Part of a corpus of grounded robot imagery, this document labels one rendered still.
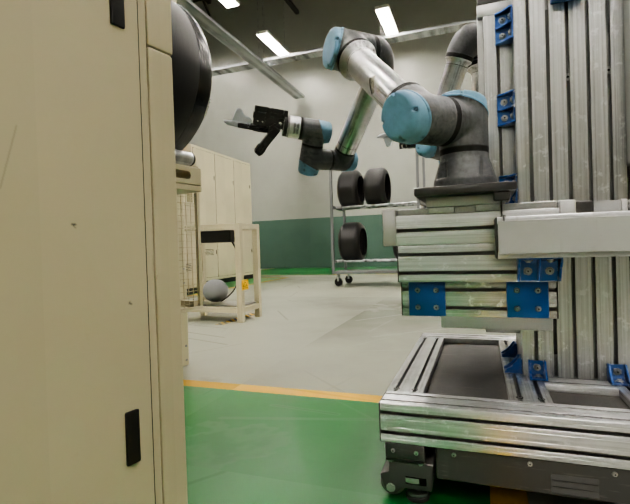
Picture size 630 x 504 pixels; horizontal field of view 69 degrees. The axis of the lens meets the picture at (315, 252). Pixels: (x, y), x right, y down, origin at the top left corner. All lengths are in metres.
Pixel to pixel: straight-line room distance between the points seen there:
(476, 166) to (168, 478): 0.89
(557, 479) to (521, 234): 0.50
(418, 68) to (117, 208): 12.40
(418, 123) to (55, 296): 0.79
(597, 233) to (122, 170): 0.85
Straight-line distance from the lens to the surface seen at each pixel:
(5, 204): 0.61
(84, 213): 0.66
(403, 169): 12.34
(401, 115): 1.09
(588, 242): 1.03
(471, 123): 1.17
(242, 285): 3.70
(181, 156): 1.58
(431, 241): 1.13
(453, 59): 1.79
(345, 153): 1.65
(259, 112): 1.58
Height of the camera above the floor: 0.59
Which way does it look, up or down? 1 degrees down
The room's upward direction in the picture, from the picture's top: 2 degrees counter-clockwise
